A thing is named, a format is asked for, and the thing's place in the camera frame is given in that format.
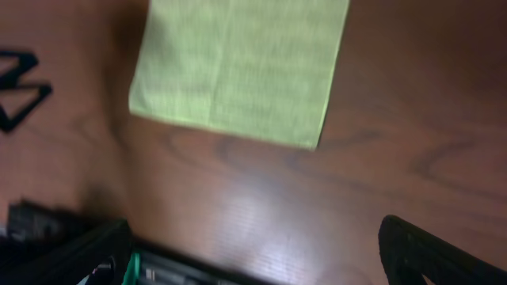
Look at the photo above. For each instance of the light green cloth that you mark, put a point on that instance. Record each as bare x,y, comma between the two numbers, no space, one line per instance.
260,69

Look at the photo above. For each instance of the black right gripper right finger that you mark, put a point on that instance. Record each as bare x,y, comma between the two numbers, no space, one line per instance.
410,255

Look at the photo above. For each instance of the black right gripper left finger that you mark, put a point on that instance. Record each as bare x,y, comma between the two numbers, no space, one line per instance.
98,256

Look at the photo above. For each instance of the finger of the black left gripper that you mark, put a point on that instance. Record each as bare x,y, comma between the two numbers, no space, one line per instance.
25,62
9,122

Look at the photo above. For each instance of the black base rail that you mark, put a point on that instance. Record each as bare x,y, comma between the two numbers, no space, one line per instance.
149,263

